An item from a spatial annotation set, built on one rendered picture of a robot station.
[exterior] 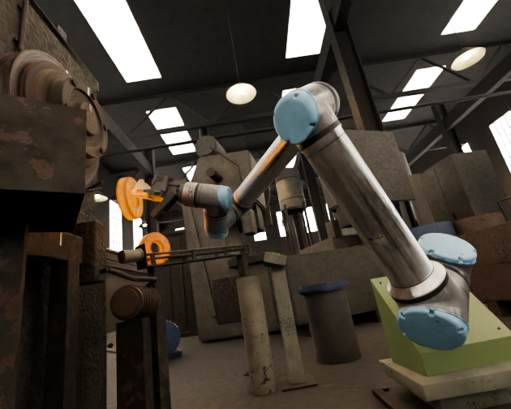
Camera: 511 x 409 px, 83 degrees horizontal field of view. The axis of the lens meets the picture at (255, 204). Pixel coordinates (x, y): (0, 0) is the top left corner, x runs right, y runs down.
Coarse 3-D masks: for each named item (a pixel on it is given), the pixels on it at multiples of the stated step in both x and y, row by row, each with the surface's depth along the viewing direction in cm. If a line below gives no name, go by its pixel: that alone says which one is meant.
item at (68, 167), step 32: (0, 96) 38; (0, 128) 37; (32, 128) 39; (64, 128) 41; (0, 160) 36; (32, 160) 38; (64, 160) 40; (0, 192) 36; (32, 192) 37; (64, 192) 39; (0, 224) 44; (32, 224) 53; (64, 224) 55; (0, 256) 42; (0, 288) 41; (0, 320) 40; (0, 352) 39; (0, 384) 38
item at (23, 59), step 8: (16, 56) 86; (24, 56) 90; (32, 56) 93; (40, 56) 97; (48, 56) 101; (0, 64) 86; (8, 64) 86; (16, 64) 85; (24, 64) 89; (56, 64) 105; (0, 72) 84; (8, 72) 83; (16, 72) 85; (0, 80) 83; (8, 80) 82; (16, 80) 84; (0, 88) 82; (8, 88) 81; (16, 88) 84; (96, 168) 122; (88, 176) 115
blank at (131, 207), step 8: (120, 184) 100; (128, 184) 102; (120, 192) 98; (128, 192) 101; (120, 200) 98; (128, 200) 100; (136, 200) 109; (120, 208) 99; (128, 208) 99; (136, 208) 106; (128, 216) 102; (136, 216) 105
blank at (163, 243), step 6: (150, 234) 137; (156, 234) 139; (144, 240) 133; (150, 240) 136; (156, 240) 138; (162, 240) 141; (150, 246) 135; (162, 246) 140; (168, 246) 143; (150, 252) 134; (168, 258) 141; (150, 264) 134; (156, 264) 134
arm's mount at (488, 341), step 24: (384, 288) 106; (384, 312) 103; (480, 312) 95; (480, 336) 88; (504, 336) 87; (408, 360) 92; (432, 360) 84; (456, 360) 84; (480, 360) 85; (504, 360) 85
